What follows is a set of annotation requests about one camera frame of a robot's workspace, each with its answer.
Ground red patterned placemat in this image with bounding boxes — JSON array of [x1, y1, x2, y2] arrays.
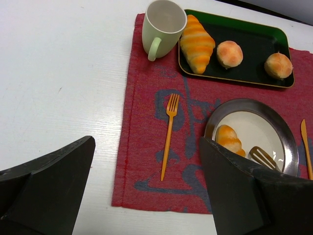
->
[[112, 14, 313, 214]]

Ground pale green mug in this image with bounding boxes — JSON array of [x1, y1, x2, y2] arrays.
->
[[142, 0, 187, 61]]

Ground large striped croissant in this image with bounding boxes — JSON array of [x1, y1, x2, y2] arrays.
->
[[179, 15, 216, 74]]

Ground dark green serving tray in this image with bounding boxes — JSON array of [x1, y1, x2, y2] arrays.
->
[[178, 9, 294, 89]]

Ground round bun left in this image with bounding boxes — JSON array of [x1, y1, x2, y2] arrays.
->
[[217, 41, 243, 69]]

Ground orange plastic knife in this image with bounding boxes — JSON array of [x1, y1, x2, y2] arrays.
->
[[300, 119, 313, 180]]

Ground round bun right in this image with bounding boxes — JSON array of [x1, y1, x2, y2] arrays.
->
[[264, 52, 293, 80]]

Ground metal serving tongs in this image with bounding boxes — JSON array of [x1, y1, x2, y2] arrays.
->
[[249, 146, 281, 172]]

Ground dark rimmed white plate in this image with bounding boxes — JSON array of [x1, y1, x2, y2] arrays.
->
[[204, 98, 299, 176]]

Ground round bun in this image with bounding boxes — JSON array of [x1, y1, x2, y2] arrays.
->
[[217, 41, 243, 69], [264, 52, 293, 80]]

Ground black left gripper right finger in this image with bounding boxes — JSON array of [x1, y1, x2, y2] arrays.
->
[[200, 137, 313, 235]]

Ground small striped croissant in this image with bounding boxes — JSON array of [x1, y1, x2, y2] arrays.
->
[[215, 125, 246, 158]]

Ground orange plastic fork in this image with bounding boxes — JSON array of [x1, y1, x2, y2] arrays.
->
[[160, 94, 179, 181]]

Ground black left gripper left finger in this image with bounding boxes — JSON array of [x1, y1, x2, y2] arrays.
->
[[0, 136, 95, 235]]

